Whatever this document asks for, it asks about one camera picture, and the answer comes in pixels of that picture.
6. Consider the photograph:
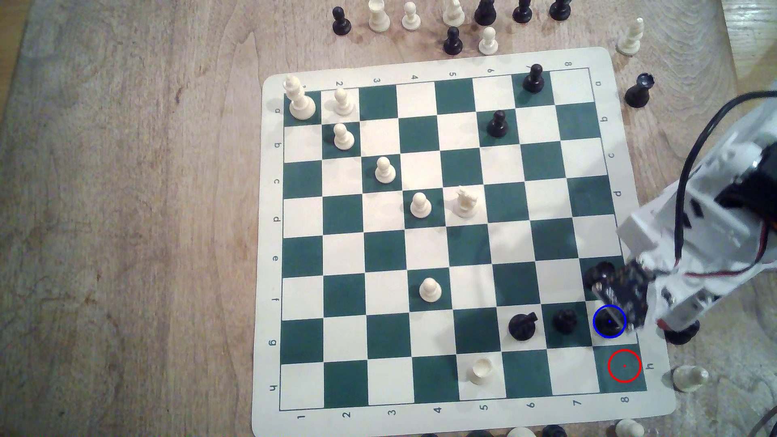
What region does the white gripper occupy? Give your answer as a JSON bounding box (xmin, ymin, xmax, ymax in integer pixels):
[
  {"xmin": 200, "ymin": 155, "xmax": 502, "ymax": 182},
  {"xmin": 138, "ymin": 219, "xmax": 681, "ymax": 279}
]
[{"xmin": 590, "ymin": 262, "xmax": 724, "ymax": 333}]

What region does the black king chess piece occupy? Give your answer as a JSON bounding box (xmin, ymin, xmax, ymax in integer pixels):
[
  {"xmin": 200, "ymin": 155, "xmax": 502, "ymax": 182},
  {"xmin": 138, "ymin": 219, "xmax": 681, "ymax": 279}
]
[{"xmin": 594, "ymin": 305, "xmax": 627, "ymax": 339}]

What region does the black rook chess piece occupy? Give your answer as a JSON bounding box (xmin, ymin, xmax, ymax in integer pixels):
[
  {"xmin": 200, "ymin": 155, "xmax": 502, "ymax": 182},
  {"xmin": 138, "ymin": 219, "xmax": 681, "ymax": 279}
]
[{"xmin": 583, "ymin": 261, "xmax": 617, "ymax": 293}]

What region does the black knight chess piece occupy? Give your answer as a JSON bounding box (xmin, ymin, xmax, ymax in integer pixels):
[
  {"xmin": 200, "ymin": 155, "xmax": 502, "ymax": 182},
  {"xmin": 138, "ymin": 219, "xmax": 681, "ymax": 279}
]
[{"xmin": 508, "ymin": 311, "xmax": 539, "ymax": 341}]

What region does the white rook chess piece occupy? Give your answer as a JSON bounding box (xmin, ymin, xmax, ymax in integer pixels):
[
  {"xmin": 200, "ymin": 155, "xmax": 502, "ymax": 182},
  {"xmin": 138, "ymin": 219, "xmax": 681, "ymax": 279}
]
[
  {"xmin": 368, "ymin": 0, "xmax": 392, "ymax": 34},
  {"xmin": 467, "ymin": 357, "xmax": 495, "ymax": 386}
]

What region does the green white chess mat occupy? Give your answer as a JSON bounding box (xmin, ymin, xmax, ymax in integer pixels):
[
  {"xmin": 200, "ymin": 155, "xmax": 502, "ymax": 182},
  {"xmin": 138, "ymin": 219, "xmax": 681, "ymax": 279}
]
[{"xmin": 251, "ymin": 47, "xmax": 677, "ymax": 437}]

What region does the white bishop chess piece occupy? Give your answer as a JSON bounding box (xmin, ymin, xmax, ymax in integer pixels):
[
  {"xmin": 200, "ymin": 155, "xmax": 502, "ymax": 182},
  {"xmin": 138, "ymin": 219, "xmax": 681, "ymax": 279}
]
[{"xmin": 616, "ymin": 17, "xmax": 645, "ymax": 57}]

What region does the white king chess piece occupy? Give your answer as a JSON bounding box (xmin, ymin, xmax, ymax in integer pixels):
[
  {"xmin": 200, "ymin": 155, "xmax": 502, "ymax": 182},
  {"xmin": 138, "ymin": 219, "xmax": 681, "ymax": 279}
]
[{"xmin": 284, "ymin": 74, "xmax": 317, "ymax": 120}]

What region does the black camera circuit board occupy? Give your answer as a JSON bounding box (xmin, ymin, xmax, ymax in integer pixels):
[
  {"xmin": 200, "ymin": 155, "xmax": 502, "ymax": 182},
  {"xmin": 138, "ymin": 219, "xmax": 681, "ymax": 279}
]
[{"xmin": 598, "ymin": 258, "xmax": 658, "ymax": 329}]

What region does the red servo wire bundle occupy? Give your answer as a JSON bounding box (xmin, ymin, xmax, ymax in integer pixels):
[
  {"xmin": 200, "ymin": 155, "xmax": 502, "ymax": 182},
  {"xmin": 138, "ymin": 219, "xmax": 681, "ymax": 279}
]
[{"xmin": 685, "ymin": 258, "xmax": 777, "ymax": 281}]

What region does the black camera cable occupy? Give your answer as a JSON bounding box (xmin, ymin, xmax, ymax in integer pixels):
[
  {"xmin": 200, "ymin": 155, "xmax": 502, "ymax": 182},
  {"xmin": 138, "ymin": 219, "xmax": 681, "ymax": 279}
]
[{"xmin": 673, "ymin": 91, "xmax": 777, "ymax": 269}]

